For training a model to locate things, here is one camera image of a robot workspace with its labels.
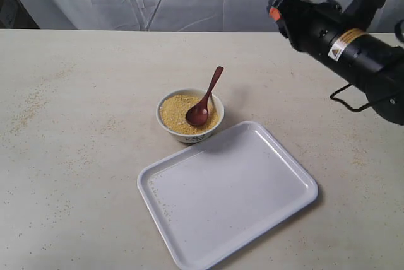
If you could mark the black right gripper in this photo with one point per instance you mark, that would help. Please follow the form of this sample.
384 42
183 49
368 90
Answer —
309 27

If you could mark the dark red wooden spoon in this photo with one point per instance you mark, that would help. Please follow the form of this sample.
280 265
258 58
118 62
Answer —
198 114

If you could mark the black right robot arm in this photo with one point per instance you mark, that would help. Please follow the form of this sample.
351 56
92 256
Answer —
338 39

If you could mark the yellow millet grain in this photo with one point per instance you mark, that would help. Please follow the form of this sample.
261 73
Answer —
173 114

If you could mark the white ceramic bowl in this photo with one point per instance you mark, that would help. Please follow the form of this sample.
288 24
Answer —
193 138

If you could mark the white rectangular plastic tray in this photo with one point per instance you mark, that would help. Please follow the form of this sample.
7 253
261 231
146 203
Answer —
214 197

